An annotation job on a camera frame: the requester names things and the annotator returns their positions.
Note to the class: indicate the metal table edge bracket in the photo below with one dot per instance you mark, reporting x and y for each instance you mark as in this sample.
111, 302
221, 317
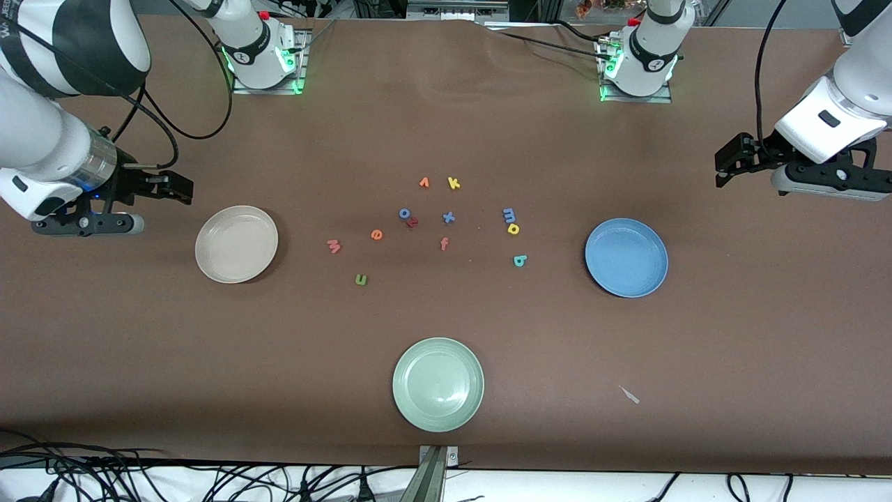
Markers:
432, 481

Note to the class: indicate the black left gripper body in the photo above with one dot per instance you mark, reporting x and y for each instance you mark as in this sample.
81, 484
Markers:
758, 155

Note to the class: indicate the blue plate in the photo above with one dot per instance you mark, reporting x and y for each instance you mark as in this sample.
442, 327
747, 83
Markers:
626, 258

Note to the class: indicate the brown table cover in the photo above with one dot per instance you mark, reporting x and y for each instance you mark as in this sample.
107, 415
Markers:
446, 125

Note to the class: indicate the blue foam letter m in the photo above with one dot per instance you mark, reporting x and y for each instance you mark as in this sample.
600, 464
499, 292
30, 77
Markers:
509, 214

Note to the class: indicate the aluminium corner profile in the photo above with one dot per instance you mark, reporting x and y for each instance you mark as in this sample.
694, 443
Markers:
846, 36

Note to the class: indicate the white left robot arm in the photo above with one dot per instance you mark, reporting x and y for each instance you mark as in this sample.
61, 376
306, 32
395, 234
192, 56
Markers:
857, 90

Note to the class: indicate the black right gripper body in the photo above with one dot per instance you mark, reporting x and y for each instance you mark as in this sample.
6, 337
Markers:
129, 183

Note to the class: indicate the beige brown plate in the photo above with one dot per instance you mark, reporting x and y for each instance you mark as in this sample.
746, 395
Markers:
236, 244

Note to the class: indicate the small white paper scrap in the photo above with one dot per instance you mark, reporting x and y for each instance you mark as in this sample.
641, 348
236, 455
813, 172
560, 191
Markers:
631, 396

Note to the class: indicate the red foam letter w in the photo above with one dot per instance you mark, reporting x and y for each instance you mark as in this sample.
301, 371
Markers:
334, 246

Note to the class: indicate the aluminium frame beam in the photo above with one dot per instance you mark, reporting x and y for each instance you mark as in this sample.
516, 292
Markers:
453, 10

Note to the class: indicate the pale green plate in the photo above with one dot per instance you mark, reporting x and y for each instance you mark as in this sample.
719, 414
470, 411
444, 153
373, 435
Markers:
437, 385

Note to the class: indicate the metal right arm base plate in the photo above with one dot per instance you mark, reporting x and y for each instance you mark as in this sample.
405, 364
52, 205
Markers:
244, 89

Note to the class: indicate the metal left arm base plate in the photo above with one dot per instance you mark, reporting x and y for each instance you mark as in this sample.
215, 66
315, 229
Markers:
627, 99

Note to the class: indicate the orange dried plant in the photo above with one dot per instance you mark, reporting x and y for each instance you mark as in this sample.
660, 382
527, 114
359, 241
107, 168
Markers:
582, 7

